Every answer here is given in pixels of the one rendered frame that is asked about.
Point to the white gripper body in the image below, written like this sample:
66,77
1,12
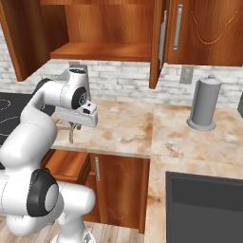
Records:
79,116

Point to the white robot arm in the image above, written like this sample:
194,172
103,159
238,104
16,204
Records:
27,136

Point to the open wooden drawer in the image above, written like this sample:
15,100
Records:
65,164

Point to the wooden base cabinet door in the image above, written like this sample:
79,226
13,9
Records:
123,190

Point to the wide open wooden cabinet door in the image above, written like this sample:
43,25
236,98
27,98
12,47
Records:
25,34

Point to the narrow open wooden cabinet door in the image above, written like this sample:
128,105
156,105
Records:
155,47

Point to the black hob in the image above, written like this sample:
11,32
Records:
12,107

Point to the grey paper towel holder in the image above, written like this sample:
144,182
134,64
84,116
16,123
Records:
205,101

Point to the dark sink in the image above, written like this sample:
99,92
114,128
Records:
205,212

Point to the dark appliance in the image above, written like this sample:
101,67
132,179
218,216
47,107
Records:
240,106

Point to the open wooden wall cabinet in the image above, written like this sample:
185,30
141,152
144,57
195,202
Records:
104,34

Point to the closed wooden wall cabinet door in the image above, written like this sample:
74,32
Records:
212,31

